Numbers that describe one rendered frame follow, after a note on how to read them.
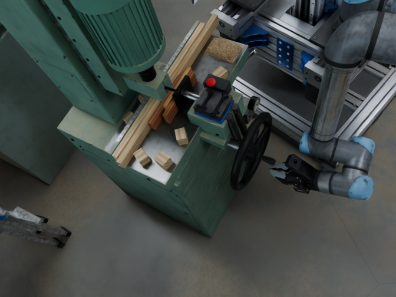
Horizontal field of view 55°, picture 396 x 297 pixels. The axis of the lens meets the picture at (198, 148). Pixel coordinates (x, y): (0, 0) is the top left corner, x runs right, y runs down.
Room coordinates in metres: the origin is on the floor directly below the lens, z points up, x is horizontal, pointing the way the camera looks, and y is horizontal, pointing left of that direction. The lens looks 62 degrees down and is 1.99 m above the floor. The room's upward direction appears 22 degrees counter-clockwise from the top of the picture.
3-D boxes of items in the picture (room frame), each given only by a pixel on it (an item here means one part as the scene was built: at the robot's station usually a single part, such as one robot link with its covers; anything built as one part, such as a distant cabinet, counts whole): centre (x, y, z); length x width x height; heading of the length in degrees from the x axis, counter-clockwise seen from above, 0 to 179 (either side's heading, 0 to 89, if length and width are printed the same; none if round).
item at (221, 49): (0.92, -0.22, 0.91); 0.12 x 0.09 x 0.03; 41
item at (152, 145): (0.74, -0.05, 0.87); 0.61 x 0.30 x 0.06; 131
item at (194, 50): (0.84, 0.00, 0.92); 0.67 x 0.02 x 0.04; 131
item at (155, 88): (0.81, 0.07, 1.03); 0.14 x 0.07 x 0.09; 41
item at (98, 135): (0.88, 0.14, 0.76); 0.57 x 0.45 x 0.09; 41
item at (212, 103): (0.68, -0.11, 0.99); 0.13 x 0.11 x 0.06; 131
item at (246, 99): (0.85, -0.24, 0.58); 0.12 x 0.08 x 0.08; 41
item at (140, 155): (0.62, 0.18, 0.92); 0.04 x 0.03 x 0.04; 15
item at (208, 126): (0.68, -0.11, 0.91); 0.15 x 0.14 x 0.09; 131
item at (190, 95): (0.75, -0.05, 0.95); 0.09 x 0.07 x 0.09; 131
